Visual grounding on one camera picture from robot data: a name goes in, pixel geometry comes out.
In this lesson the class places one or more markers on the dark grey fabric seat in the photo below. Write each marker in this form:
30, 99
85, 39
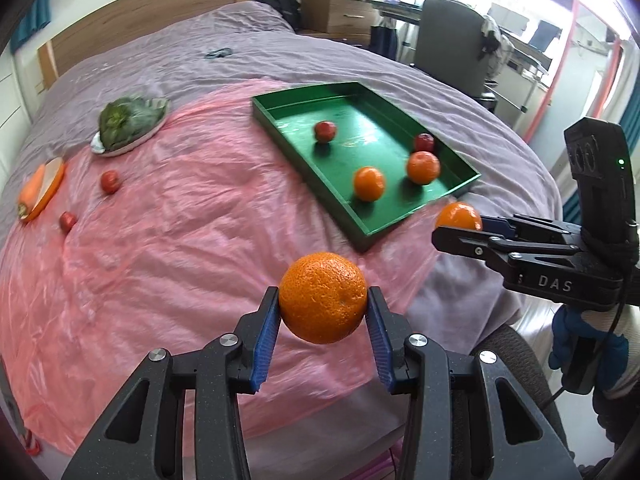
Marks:
525, 360

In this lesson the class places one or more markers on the person's right hand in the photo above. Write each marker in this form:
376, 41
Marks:
620, 330

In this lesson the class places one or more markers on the orange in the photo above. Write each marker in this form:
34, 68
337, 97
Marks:
369, 184
423, 167
322, 295
457, 216

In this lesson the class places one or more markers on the wooden headboard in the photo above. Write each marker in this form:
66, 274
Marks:
150, 5

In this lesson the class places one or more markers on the white round plate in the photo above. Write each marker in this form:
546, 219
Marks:
115, 151

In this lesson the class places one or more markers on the wooden dresser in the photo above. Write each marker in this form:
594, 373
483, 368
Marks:
335, 10

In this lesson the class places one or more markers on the white and black garment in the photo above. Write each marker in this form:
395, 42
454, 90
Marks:
500, 45

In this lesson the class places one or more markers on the pink pole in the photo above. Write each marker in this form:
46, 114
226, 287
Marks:
560, 60
614, 85

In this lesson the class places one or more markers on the grey desk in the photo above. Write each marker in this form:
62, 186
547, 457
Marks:
400, 8

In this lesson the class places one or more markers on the teal curtain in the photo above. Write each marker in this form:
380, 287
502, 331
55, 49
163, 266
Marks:
30, 20
570, 207

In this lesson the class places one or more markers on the white wardrobe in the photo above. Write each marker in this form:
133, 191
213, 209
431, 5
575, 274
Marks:
10, 95

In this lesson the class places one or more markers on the green tray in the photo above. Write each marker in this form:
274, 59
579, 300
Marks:
300, 125

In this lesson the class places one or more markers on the dark blue bag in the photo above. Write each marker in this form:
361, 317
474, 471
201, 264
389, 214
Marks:
385, 37

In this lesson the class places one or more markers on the black backpack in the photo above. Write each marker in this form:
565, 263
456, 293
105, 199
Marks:
280, 2

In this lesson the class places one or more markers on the dark grey chair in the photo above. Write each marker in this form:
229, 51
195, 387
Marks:
445, 40

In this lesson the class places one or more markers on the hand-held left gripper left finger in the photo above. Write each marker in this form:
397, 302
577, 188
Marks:
265, 340

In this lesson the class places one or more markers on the pink plastic sheet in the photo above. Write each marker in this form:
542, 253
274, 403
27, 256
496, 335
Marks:
175, 270

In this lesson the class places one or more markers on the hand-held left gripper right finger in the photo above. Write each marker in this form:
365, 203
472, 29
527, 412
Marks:
380, 340

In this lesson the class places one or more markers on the orange oval dish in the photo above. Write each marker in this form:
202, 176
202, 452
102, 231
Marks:
54, 185

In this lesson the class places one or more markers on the black glasses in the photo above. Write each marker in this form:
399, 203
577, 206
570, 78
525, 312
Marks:
218, 53

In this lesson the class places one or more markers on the red apple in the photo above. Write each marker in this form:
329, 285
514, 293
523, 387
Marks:
67, 221
325, 131
424, 143
110, 182

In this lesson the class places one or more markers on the person's right forearm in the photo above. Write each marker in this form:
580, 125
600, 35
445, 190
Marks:
620, 425

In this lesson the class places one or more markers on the green leafy vegetable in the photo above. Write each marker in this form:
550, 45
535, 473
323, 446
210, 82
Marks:
125, 120

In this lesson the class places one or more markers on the wall socket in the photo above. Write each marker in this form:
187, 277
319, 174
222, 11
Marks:
37, 87

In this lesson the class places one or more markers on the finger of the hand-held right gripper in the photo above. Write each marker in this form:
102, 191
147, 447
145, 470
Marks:
500, 224
465, 240

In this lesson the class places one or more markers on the carrot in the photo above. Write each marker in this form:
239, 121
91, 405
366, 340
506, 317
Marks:
32, 190

